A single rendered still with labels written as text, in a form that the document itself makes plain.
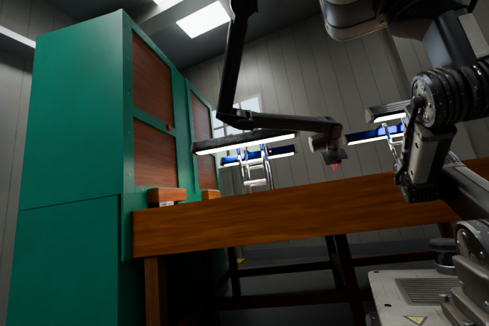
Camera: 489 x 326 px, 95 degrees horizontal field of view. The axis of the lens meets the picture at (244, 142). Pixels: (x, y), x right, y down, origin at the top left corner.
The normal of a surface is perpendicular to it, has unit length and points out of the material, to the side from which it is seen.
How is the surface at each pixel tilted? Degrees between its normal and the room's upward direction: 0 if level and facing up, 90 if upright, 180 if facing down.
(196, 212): 90
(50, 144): 90
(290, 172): 90
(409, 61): 90
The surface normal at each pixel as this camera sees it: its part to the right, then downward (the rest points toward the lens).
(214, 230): -0.20, -0.22
